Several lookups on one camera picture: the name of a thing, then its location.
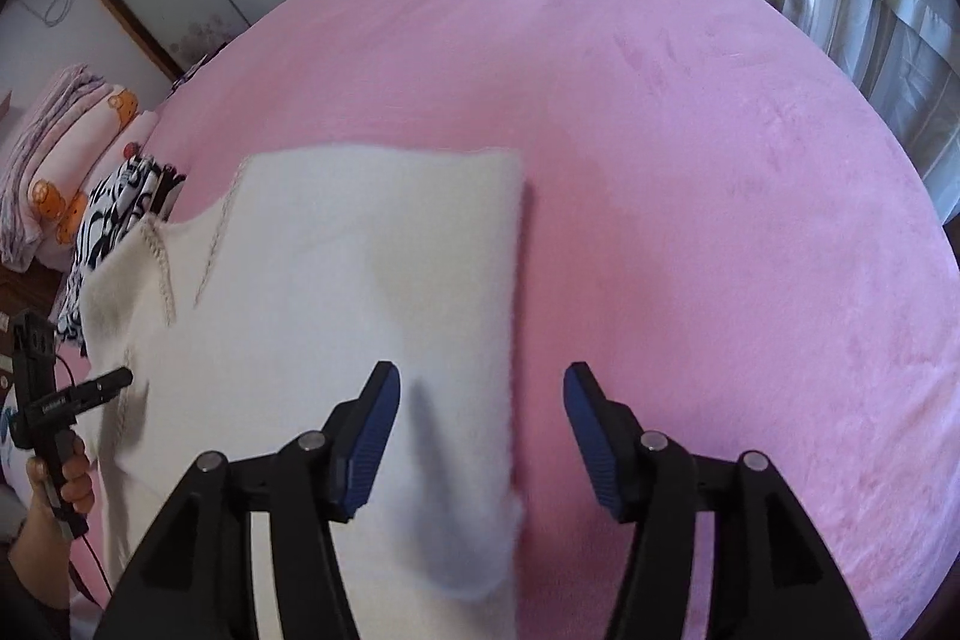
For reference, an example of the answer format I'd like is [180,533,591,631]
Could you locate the person's left hand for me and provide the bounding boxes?
[26,434,96,540]

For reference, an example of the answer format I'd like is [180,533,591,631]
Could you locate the person's left forearm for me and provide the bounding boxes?
[0,509,76,640]

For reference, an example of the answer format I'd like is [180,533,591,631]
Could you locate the white knitted sweater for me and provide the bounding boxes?
[79,149,526,640]

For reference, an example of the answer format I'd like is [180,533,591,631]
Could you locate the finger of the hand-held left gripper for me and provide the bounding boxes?
[73,368,134,411]

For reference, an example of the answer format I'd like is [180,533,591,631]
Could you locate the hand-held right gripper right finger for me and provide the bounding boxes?
[562,362,875,640]

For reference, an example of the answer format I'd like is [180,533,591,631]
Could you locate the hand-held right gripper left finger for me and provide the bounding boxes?
[94,361,402,640]

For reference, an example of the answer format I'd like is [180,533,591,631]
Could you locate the pink bear print folded blanket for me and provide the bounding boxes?
[30,83,162,270]

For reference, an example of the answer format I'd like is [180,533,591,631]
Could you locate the pink plush bed blanket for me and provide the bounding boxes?
[67,0,960,640]

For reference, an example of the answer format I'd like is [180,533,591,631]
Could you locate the wooden headboard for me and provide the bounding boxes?
[0,265,76,330]

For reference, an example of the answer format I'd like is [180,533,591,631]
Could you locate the black and white printed clothes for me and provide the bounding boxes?
[56,154,170,356]

